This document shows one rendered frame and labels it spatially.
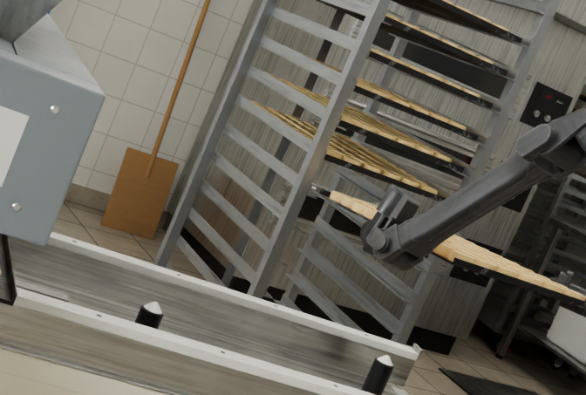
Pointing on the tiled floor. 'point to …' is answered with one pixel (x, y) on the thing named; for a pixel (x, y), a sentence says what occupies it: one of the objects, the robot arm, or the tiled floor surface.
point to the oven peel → (149, 165)
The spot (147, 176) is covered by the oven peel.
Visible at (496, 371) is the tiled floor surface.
